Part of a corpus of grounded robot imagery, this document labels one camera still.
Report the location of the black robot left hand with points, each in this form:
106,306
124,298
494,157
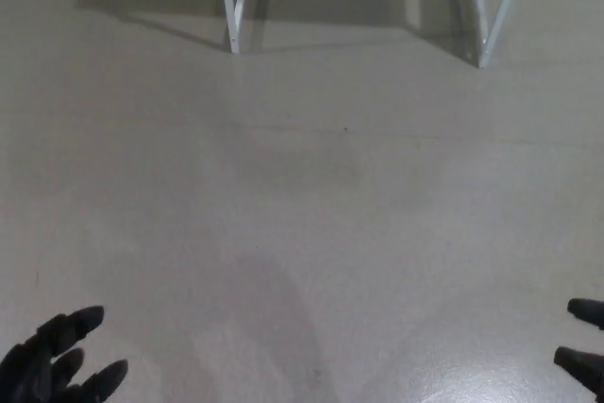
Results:
42,356

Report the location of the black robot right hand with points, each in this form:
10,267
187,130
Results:
587,311

